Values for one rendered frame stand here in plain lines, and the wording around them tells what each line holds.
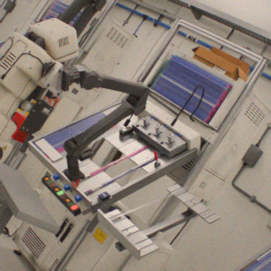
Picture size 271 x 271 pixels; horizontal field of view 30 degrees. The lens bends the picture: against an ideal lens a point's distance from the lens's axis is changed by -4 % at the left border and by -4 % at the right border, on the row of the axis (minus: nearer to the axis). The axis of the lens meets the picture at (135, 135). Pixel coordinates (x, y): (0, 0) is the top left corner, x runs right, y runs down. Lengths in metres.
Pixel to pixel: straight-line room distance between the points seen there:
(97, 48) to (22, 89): 1.89
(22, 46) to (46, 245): 1.42
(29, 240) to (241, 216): 1.86
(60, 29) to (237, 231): 2.64
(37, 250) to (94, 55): 1.64
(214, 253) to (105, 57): 1.86
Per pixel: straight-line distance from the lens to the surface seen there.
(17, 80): 2.25
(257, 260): 2.43
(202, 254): 4.48
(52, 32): 2.27
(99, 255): 2.95
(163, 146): 2.89
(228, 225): 4.42
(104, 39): 4.11
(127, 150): 2.97
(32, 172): 4.29
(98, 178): 2.80
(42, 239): 3.28
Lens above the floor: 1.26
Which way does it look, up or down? 3 degrees down
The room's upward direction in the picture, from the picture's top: 34 degrees clockwise
